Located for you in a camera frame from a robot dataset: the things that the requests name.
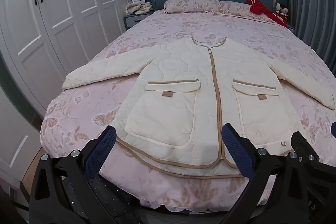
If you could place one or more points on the pink butterfly print quilt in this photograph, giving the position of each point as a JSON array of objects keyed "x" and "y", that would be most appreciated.
[{"x": 168, "y": 22}]

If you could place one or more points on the grey curtain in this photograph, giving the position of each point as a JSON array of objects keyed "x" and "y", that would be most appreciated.
[{"x": 309, "y": 3}]

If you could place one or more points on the cream quilted jacket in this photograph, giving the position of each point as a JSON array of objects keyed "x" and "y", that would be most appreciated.
[{"x": 170, "y": 69}]

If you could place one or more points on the white panelled wardrobe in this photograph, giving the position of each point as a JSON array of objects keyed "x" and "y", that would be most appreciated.
[{"x": 60, "y": 16}]

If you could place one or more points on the red garment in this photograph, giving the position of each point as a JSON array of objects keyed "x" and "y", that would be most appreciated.
[{"x": 260, "y": 8}]

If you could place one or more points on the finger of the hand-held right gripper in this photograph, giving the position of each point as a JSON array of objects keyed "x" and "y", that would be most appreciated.
[
  {"x": 333, "y": 128},
  {"x": 300, "y": 144}
]

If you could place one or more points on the white panelled door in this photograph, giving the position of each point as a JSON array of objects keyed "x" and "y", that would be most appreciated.
[{"x": 15, "y": 148}]

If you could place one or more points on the grey nightstand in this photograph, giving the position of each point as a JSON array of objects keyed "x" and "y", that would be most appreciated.
[{"x": 135, "y": 20}]

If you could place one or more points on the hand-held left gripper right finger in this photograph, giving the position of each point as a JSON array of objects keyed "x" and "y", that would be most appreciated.
[{"x": 237, "y": 151}]

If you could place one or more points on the pile of beige clothes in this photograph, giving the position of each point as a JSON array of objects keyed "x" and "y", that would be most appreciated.
[{"x": 137, "y": 5}]

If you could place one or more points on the pink butterfly print pillow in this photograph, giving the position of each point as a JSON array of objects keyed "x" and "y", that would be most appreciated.
[
  {"x": 236, "y": 8},
  {"x": 191, "y": 5}
]

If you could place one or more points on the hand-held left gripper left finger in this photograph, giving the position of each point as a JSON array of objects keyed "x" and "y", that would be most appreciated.
[{"x": 101, "y": 150}]

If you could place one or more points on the plush dolls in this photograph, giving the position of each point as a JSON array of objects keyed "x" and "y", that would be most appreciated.
[{"x": 281, "y": 12}]

